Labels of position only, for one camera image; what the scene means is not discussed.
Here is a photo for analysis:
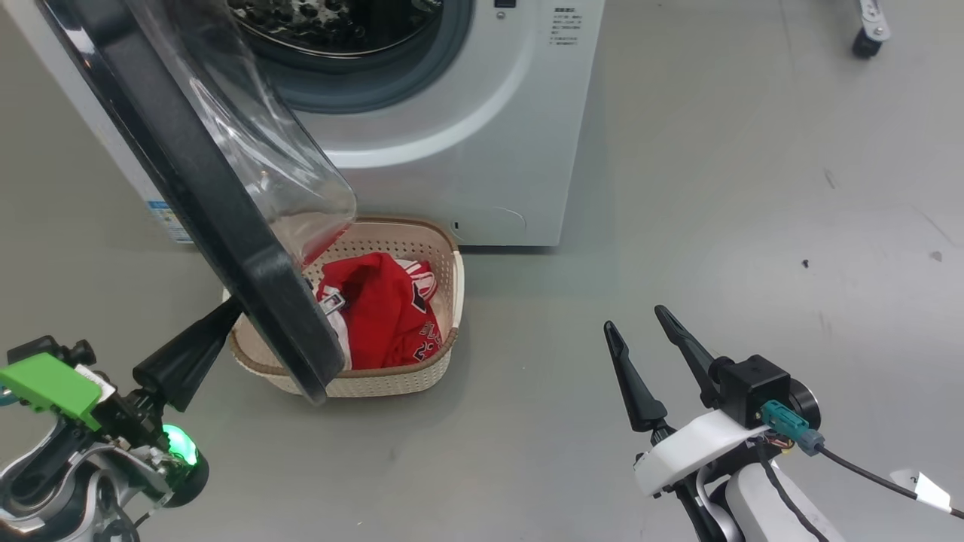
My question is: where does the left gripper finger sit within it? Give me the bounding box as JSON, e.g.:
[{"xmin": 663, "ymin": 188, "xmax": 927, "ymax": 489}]
[
  {"xmin": 134, "ymin": 299, "xmax": 242, "ymax": 391},
  {"xmin": 160, "ymin": 310, "xmax": 243, "ymax": 411}
]

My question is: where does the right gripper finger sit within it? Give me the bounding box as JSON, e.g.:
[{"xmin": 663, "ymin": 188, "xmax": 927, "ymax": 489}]
[
  {"xmin": 654, "ymin": 305, "xmax": 724, "ymax": 410},
  {"xmin": 603, "ymin": 321, "xmax": 669, "ymax": 434}
]

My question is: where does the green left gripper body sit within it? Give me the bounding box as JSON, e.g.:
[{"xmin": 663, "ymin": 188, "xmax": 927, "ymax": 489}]
[{"xmin": 0, "ymin": 352, "xmax": 209, "ymax": 507}]

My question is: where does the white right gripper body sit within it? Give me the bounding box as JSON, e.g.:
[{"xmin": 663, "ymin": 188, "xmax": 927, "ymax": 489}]
[{"xmin": 634, "ymin": 410, "xmax": 769, "ymax": 498}]

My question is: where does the round glass washer door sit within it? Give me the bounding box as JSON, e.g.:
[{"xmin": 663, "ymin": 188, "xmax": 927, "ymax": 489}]
[{"xmin": 34, "ymin": 0, "xmax": 358, "ymax": 407}]

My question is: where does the red white basketball jersey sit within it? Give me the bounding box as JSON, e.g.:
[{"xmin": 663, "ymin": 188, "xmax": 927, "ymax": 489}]
[{"xmin": 305, "ymin": 252, "xmax": 441, "ymax": 371}]

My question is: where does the cream perforated laundry basket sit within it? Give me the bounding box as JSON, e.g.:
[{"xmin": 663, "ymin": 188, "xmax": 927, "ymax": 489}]
[{"xmin": 228, "ymin": 217, "xmax": 465, "ymax": 398}]

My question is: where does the white front-load washing machine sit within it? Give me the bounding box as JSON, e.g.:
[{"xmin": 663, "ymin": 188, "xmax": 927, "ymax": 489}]
[{"xmin": 4, "ymin": 0, "xmax": 606, "ymax": 248}]

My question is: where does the stainless steel washing machine drum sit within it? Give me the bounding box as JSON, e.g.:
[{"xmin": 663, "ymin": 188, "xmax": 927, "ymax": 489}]
[{"xmin": 226, "ymin": 0, "xmax": 445, "ymax": 57}]

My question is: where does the blue white energy label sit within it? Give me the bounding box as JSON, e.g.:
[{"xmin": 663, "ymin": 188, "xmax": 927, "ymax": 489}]
[{"xmin": 145, "ymin": 199, "xmax": 194, "ymax": 244}]

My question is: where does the metal stand leg with caster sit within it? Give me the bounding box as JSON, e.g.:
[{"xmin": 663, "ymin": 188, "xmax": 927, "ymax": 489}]
[{"xmin": 851, "ymin": 0, "xmax": 892, "ymax": 59}]

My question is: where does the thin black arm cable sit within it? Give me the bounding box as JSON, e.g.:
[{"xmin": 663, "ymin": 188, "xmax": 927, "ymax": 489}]
[{"xmin": 757, "ymin": 444, "xmax": 829, "ymax": 542}]

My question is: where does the right camera cable teal plug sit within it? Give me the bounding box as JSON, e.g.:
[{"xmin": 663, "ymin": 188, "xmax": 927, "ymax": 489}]
[{"xmin": 761, "ymin": 400, "xmax": 964, "ymax": 520}]

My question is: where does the white cable tag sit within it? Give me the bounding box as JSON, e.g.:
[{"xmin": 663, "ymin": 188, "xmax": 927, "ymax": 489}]
[{"xmin": 889, "ymin": 468, "xmax": 953, "ymax": 513}]

